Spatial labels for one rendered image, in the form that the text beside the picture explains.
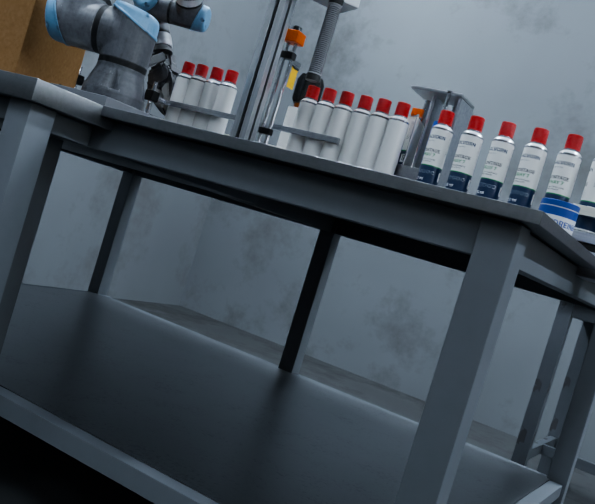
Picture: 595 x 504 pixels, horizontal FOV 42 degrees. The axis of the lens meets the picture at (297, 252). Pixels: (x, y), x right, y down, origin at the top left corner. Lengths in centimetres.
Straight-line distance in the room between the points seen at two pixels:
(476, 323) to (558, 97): 361
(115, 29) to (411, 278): 313
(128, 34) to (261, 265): 342
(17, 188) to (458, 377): 83
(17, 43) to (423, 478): 153
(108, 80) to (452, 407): 113
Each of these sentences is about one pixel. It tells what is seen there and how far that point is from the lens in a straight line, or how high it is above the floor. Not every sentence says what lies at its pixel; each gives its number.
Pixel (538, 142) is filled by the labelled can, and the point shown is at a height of 105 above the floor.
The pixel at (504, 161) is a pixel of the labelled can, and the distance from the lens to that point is 182.
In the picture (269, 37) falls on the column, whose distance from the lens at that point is 198.
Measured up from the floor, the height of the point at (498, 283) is 72.
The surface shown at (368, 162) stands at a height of 92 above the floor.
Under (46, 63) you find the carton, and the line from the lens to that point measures 226.
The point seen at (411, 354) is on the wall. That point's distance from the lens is 468.
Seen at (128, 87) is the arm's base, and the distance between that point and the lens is 189.
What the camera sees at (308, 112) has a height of 101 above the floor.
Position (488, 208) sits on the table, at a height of 82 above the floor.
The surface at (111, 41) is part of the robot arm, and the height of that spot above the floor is 101.
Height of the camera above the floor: 70
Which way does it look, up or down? 1 degrees down
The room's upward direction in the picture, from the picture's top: 17 degrees clockwise
